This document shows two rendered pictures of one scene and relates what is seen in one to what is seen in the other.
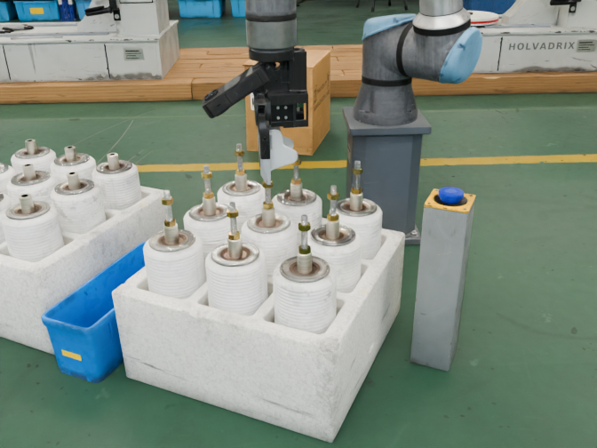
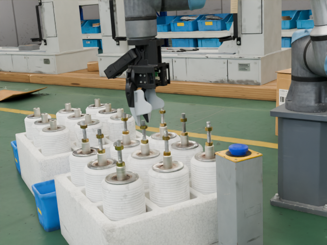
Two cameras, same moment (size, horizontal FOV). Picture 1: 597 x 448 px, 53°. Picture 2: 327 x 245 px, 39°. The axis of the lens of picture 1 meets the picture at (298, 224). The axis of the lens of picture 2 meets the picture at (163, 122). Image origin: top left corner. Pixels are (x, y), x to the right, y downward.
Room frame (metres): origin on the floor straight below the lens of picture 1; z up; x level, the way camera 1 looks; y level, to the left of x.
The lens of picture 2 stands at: (0.09, -0.68, 0.62)
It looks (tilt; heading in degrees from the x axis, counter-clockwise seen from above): 14 degrees down; 38
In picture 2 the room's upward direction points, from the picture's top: 4 degrees counter-clockwise
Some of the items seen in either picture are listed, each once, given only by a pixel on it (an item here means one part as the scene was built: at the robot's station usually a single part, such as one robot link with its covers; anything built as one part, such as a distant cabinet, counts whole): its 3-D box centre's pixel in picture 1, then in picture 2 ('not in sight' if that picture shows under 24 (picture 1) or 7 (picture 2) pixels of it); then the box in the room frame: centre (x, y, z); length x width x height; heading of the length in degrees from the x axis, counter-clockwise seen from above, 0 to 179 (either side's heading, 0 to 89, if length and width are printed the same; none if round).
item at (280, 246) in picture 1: (270, 268); (148, 187); (0.93, 0.05, 0.16); 0.10 x 0.10 x 0.18
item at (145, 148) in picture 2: (268, 216); (145, 149); (0.93, 0.05, 0.26); 0.02 x 0.02 x 0.03
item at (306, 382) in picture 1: (272, 301); (149, 212); (0.93, 0.05, 0.09); 0.39 x 0.39 x 0.18; 66
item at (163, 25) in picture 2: not in sight; (166, 23); (5.62, 3.49, 0.36); 0.50 x 0.38 x 0.21; 2
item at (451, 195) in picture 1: (450, 196); (238, 150); (0.88, -0.24, 0.32); 0.04 x 0.04 x 0.02
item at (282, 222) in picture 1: (268, 223); (145, 154); (0.93, 0.05, 0.25); 0.08 x 0.08 x 0.01
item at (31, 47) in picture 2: not in sight; (30, 47); (2.99, 3.25, 0.29); 0.26 x 0.20 x 0.05; 91
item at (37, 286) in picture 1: (46, 247); (82, 159); (1.16, 0.55, 0.09); 0.39 x 0.39 x 0.18; 65
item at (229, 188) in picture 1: (241, 188); (163, 136); (1.09, 0.11, 0.25); 0.08 x 0.08 x 0.01
